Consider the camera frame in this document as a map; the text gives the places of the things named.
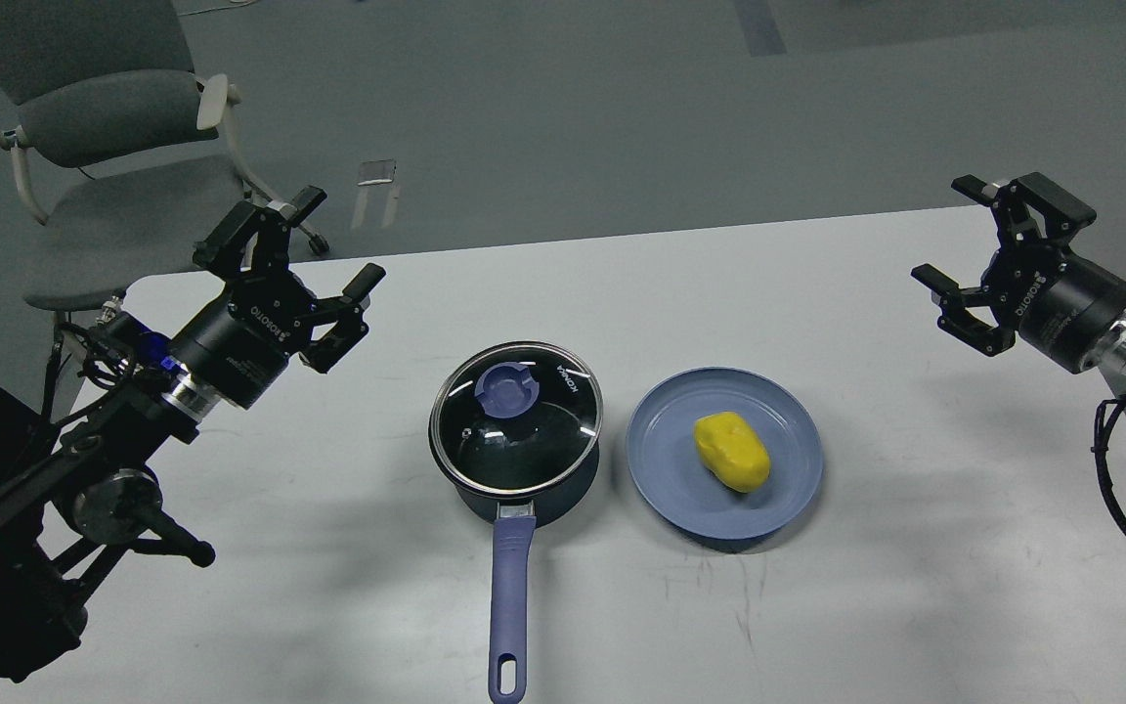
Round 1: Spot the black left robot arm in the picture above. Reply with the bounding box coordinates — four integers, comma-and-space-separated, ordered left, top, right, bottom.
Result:
0, 186, 385, 681

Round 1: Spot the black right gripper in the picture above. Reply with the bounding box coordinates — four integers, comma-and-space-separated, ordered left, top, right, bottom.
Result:
911, 172, 1126, 374

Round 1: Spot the glass lid with blue knob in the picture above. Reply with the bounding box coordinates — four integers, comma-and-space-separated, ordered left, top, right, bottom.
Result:
426, 340, 604, 500

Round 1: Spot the grey office chair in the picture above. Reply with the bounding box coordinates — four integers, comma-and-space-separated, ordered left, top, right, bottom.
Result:
0, 1, 276, 313

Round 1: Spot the blue plate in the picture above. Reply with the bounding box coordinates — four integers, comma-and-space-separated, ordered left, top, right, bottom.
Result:
626, 367, 825, 544

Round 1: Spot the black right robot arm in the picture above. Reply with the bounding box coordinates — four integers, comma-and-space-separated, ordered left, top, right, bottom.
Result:
911, 172, 1126, 540

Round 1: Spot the yellow potato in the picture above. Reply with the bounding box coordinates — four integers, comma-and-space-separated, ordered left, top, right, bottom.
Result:
692, 411, 772, 494

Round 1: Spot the dark blue saucepan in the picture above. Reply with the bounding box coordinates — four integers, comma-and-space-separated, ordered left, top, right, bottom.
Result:
426, 340, 604, 703

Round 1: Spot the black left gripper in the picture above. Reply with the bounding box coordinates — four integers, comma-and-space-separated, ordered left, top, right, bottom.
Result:
170, 186, 387, 409

